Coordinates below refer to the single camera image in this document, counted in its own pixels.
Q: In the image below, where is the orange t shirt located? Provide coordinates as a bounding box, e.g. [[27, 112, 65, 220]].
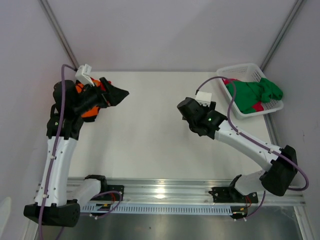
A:
[[75, 78, 101, 115]]

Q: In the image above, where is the aluminium mounting rail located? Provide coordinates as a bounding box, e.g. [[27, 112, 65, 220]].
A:
[[33, 177, 306, 207]]

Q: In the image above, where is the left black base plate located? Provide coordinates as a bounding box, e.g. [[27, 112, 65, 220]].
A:
[[92, 184, 125, 202]]

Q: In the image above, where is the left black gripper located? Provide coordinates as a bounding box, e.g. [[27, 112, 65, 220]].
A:
[[73, 77, 129, 115]]

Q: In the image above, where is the black folded t shirt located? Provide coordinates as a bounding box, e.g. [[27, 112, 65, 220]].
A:
[[81, 113, 98, 123]]

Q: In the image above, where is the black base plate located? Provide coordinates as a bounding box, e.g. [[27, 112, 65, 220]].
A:
[[92, 184, 125, 202], [208, 174, 259, 204]]

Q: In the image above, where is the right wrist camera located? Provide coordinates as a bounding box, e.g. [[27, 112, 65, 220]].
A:
[[195, 91, 212, 107]]

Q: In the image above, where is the green t shirt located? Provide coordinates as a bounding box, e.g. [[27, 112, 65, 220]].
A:
[[222, 78, 283, 114]]

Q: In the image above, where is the white slotted cable duct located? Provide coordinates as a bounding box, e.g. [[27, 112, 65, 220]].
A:
[[80, 203, 233, 216]]

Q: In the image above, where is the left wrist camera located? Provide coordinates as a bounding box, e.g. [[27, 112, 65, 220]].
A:
[[75, 64, 95, 86]]

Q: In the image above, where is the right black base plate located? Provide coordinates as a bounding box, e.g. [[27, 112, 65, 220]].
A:
[[208, 174, 259, 204]]

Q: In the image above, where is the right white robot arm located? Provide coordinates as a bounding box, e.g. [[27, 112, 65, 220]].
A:
[[177, 97, 297, 202]]

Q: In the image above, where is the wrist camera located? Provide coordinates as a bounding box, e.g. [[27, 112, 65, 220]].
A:
[[75, 64, 95, 86], [195, 91, 212, 107]]

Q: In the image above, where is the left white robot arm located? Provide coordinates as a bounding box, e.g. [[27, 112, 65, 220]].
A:
[[23, 77, 129, 227]]

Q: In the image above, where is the pink t shirt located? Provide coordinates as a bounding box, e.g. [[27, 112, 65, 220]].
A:
[[222, 78, 264, 114]]

